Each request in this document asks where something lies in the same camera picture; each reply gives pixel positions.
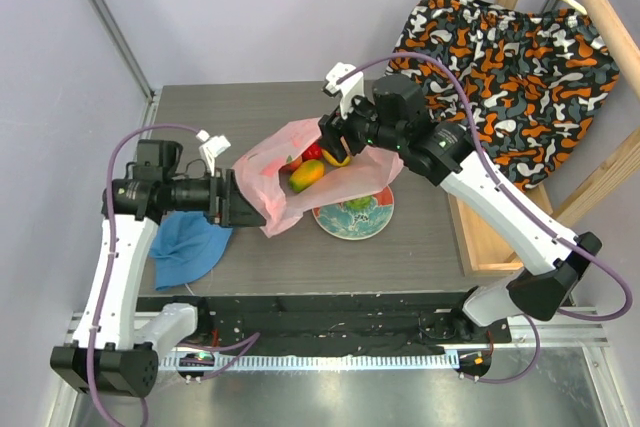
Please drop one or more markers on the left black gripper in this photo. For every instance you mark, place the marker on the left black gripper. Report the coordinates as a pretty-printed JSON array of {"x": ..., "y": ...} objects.
[{"x": 227, "y": 205}]

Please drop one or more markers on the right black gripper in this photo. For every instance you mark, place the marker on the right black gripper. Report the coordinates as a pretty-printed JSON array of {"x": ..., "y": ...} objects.
[{"x": 331, "y": 130}]

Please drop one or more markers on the yellow orange fake mango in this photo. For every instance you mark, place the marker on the yellow orange fake mango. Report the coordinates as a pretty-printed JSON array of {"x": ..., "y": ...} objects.
[{"x": 309, "y": 172}]

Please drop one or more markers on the pink plastic bag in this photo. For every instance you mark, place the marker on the pink plastic bag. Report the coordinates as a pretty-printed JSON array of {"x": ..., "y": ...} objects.
[{"x": 258, "y": 176}]

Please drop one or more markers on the blue bucket hat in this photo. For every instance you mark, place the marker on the blue bucket hat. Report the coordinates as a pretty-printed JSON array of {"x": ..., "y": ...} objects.
[{"x": 186, "y": 247}]

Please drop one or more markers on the green fake fruit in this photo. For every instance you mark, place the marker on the green fake fruit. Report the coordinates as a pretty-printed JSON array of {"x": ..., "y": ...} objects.
[{"x": 358, "y": 204}]

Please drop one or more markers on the red teal floral plate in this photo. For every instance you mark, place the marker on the red teal floral plate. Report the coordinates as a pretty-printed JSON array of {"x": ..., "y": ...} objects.
[{"x": 348, "y": 225}]

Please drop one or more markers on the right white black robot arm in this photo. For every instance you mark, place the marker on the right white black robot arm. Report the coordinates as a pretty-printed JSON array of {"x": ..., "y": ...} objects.
[{"x": 394, "y": 118}]

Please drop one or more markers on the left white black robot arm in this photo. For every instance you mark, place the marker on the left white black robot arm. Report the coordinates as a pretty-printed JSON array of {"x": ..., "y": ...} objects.
[{"x": 107, "y": 352}]

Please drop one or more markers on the yellow fake fruit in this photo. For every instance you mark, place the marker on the yellow fake fruit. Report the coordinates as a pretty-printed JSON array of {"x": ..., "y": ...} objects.
[{"x": 333, "y": 161}]

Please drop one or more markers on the peach coloured fake fruit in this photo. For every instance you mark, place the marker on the peach coloured fake fruit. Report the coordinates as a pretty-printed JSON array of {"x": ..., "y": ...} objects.
[{"x": 292, "y": 165}]

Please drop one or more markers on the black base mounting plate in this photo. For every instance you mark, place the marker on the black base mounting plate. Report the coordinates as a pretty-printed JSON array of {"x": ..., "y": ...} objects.
[{"x": 324, "y": 325}]

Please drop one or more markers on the orange camouflage patterned shorts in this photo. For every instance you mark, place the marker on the orange camouflage patterned shorts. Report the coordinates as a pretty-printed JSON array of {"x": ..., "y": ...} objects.
[{"x": 534, "y": 81}]

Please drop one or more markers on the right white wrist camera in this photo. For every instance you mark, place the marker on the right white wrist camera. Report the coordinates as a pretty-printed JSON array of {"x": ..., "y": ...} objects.
[{"x": 344, "y": 81}]

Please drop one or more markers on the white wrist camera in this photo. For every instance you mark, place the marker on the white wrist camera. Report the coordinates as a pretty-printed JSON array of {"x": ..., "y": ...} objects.
[
  {"x": 344, "y": 81},
  {"x": 210, "y": 148}
]

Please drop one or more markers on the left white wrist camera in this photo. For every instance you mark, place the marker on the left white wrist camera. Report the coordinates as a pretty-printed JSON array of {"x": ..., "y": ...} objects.
[{"x": 210, "y": 148}]

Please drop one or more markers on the aluminium rail with slotted strip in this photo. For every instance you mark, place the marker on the aluminium rail with slotted strip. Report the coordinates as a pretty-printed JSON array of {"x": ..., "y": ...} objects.
[{"x": 558, "y": 333}]

